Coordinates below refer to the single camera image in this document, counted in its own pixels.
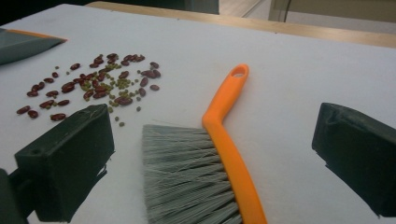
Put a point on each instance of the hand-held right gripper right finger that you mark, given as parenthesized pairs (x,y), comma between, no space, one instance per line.
(358,155)

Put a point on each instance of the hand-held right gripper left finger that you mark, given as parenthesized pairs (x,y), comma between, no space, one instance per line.
(65,161)

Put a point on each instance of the pile of red kidney beans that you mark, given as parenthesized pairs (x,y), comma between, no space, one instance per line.
(67,88)

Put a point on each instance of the grey dustpan with orange edge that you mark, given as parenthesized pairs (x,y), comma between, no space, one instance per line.
(25,46)

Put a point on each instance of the orange brush with grey bristles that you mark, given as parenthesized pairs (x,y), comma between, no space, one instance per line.
(230,161)

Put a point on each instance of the white table cover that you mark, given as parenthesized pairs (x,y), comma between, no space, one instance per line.
(295,77)

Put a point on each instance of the grey cabinet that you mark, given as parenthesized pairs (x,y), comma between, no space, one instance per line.
(202,6)

